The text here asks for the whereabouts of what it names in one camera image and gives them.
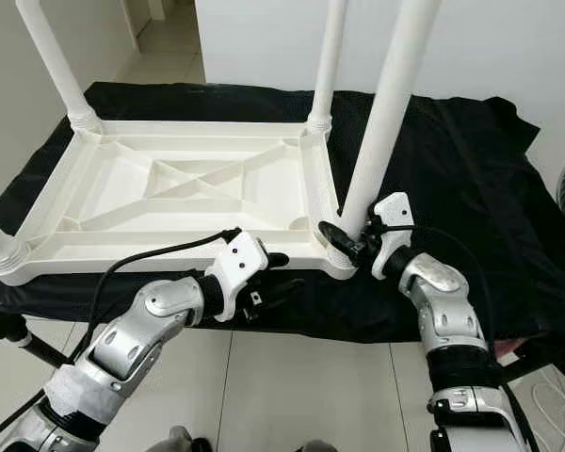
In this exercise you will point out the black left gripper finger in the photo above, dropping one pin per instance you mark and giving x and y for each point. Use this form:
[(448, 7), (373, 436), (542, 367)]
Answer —
[(279, 260), (284, 289)]

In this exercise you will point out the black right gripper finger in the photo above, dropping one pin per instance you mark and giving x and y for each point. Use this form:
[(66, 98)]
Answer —
[(339, 240)]

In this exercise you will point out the white plastic table top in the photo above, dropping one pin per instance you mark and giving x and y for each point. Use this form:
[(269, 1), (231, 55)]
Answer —
[(188, 188)]

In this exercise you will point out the white tapered table leg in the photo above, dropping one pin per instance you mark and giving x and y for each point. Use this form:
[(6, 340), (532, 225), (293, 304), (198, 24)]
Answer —
[(52, 56), (328, 56), (391, 94), (0, 250)]

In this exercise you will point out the black table cloth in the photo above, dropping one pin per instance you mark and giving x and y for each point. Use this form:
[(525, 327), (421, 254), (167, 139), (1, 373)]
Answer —
[(471, 188)]

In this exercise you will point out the grey right robot foot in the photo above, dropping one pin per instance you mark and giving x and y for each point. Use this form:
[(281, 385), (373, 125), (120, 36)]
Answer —
[(315, 446)]

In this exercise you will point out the grey robot foot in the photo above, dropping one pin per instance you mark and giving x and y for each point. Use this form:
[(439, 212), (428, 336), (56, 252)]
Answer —
[(315, 446), (179, 441)]

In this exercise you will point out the grey left robot foot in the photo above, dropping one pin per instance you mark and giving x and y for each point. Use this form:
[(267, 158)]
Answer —
[(179, 441)]

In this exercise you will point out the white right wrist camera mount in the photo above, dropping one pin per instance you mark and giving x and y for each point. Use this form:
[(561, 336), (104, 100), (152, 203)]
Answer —
[(394, 221)]

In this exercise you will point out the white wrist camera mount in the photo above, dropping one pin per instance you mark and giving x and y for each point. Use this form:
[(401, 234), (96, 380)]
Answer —
[(394, 221), (240, 264)]

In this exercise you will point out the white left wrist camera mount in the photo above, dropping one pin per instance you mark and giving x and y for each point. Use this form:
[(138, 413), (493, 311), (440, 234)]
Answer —
[(240, 264)]

